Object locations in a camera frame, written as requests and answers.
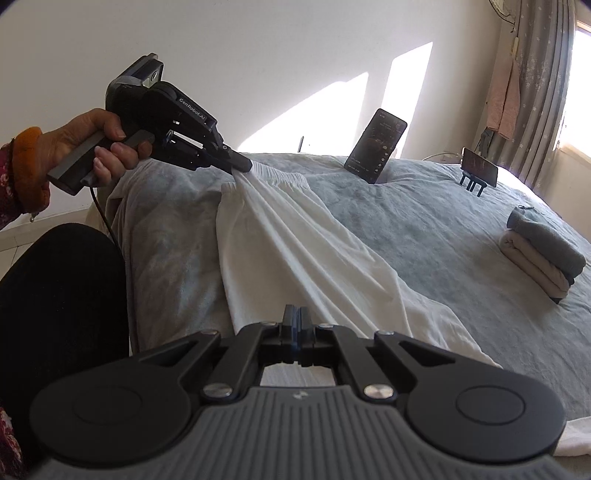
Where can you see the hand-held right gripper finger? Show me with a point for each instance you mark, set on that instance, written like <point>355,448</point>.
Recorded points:
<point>290,327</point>
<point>301,327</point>

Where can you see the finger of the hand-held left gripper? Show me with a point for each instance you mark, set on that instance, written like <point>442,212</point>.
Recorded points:
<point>226,165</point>
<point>233,154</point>

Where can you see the white pants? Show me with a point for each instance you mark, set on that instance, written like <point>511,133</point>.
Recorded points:
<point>300,249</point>

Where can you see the person's left forearm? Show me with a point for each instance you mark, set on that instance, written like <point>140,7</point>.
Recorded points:
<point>23,175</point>

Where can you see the person's left hand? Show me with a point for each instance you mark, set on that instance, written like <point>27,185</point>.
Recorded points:
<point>78,127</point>

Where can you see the large black smartphone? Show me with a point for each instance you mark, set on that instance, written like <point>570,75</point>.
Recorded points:
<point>376,143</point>

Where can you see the person's leg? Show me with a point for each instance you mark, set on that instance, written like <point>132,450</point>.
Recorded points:
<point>60,300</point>

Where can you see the blue legged phone stand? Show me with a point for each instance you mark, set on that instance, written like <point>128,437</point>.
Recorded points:
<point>473,184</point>

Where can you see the folded cream garment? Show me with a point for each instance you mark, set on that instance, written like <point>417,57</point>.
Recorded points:
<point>531,267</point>

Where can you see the small black smartphone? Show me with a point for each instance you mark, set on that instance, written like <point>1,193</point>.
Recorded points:
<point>480,167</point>

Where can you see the small dark hanging object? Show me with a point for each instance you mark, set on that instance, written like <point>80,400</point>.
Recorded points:
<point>485,143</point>

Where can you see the folded dark garment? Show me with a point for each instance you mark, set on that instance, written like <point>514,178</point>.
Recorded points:
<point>565,288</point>

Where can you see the pink hanging garment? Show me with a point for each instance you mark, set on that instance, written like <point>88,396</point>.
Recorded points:
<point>503,101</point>

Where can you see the person's torso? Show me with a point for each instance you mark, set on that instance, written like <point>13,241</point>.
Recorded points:
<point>7,443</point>

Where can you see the grey star-print curtain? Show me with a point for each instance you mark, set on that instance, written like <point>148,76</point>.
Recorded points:
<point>540,92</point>

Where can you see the window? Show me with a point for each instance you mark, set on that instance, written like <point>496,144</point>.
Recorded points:
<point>581,92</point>

